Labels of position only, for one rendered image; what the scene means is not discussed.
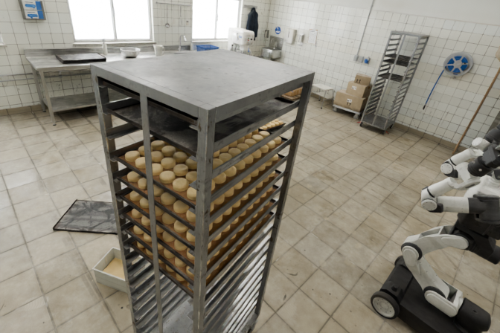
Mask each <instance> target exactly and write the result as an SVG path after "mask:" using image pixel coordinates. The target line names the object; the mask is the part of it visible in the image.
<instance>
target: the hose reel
mask: <svg viewBox="0 0 500 333"><path fill-rule="evenodd" d="M472 65H473V58H472V57H471V55H469V54H468V53H466V52H457V53H453V54H451V55H449V56H448V57H447V58H446V59H445V61H444V63H443V71H445V72H446V73H447V74H448V75H449V76H453V79H455V78H456V77H458V76H461V75H463V74H465V73H467V72H468V71H469V70H470V69H471V67H472ZM443 71H442V72H441V74H442V73H443ZM441 74H440V76H441ZM440 76H439V77H438V79H437V81H436V83H435V85H436V84H437V82H438V80H439V78H440ZM435 85H434V87H435ZM434 87H433V89H434ZM433 89H432V91H433ZM432 91H431V93H432ZM431 93H430V95H431ZM430 95H429V97H430ZM429 97H428V99H429ZM428 99H427V101H428ZM427 101H426V103H427ZM426 103H425V105H424V107H423V110H424V108H425V106H426Z"/></svg>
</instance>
